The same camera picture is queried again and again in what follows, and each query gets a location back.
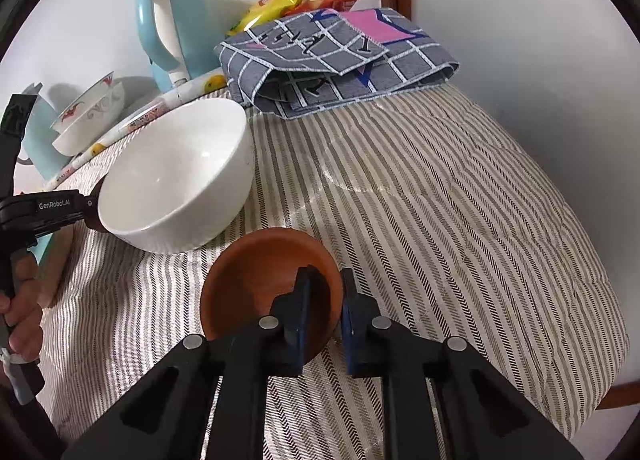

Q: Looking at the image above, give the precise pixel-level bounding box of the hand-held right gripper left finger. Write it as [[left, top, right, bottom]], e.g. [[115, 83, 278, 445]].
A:
[[60, 265, 326, 460]]

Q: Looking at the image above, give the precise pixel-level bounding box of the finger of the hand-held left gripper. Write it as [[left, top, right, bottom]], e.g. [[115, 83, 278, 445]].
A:
[[74, 190, 102, 233]]

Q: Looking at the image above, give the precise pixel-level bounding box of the large white ceramic bowl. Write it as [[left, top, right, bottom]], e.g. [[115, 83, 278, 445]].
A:
[[51, 82, 126, 157]]

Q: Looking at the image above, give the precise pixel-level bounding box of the wooden chair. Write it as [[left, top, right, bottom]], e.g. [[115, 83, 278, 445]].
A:
[[595, 380, 640, 411]]

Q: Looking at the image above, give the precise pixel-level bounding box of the person's left hand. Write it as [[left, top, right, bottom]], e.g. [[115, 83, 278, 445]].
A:
[[0, 255, 45, 366]]

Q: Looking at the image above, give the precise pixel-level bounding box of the light blue electric kettle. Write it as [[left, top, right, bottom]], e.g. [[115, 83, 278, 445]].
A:
[[134, 0, 223, 93]]

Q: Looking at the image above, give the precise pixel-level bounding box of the rolled fruit patterned sheet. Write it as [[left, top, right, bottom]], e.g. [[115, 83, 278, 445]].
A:
[[42, 67, 228, 191]]

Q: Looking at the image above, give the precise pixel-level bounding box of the white bowl with grey pattern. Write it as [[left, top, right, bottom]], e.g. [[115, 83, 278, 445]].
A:
[[97, 97, 254, 255]]

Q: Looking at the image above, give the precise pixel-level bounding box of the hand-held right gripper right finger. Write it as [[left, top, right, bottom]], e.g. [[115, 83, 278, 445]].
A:
[[340, 267, 586, 460]]

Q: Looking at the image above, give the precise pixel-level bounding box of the fish patterned ceramic bowl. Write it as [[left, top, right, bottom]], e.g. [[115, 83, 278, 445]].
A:
[[50, 71, 125, 133]]

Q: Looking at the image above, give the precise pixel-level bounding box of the striped quilted tablecloth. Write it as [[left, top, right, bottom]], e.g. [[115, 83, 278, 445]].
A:
[[37, 80, 630, 460]]

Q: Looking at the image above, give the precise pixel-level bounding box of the yellow chip bag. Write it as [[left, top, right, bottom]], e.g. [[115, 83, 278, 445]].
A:
[[225, 0, 318, 38]]

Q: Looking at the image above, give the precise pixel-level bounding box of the grey checked folded cloth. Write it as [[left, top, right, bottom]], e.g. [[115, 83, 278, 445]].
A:
[[215, 7, 460, 120]]

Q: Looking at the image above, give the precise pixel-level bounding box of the small brown bowl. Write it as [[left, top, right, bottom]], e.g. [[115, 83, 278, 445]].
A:
[[200, 227, 345, 366]]

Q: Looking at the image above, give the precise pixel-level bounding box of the light blue thermos jug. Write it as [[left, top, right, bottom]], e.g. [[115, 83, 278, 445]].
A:
[[15, 82, 71, 181]]

